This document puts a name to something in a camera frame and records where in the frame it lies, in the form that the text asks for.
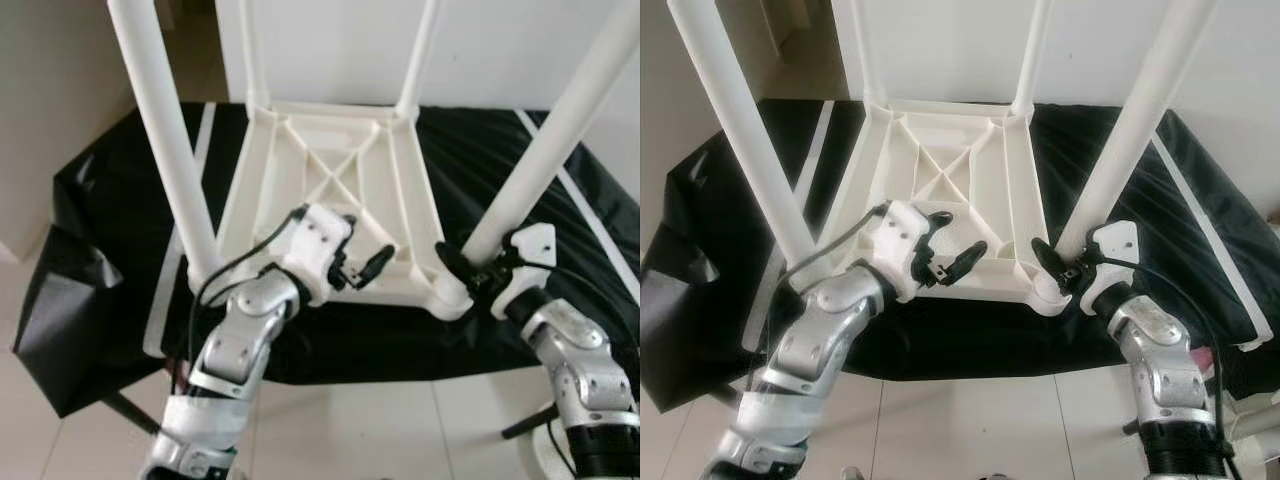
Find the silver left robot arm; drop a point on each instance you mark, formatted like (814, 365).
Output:
(820, 350)
(235, 350)

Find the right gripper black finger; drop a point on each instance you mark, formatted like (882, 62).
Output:
(1048, 262)
(457, 265)

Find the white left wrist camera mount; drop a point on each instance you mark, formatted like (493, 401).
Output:
(908, 245)
(315, 245)

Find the black plastic table cover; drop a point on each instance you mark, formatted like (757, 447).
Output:
(110, 220)
(720, 220)

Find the white plastic children table top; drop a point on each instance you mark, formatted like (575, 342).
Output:
(400, 200)
(1015, 200)

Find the black metal table leg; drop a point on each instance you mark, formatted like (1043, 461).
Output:
(528, 421)
(1132, 426)
(130, 413)
(730, 395)

